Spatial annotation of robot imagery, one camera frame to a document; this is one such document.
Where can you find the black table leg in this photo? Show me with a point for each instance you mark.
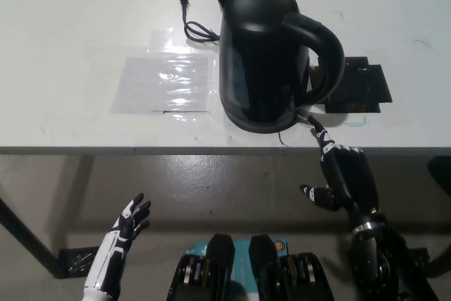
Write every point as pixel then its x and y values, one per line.
pixel 28 237

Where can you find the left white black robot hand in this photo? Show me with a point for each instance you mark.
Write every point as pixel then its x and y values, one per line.
pixel 118 241

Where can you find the clear plastic sheet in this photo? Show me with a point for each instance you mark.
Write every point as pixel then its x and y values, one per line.
pixel 148 86

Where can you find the black teal robot torso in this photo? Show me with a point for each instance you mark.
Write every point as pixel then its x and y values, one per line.
pixel 218 255

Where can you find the black kettle base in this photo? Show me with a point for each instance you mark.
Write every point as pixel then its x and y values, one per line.
pixel 260 128

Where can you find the black electric kettle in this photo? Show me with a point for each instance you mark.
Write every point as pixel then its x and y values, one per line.
pixel 257 61

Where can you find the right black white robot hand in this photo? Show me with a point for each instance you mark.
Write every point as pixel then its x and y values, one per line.
pixel 356 181

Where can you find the black square mat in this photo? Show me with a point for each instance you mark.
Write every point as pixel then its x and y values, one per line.
pixel 359 86

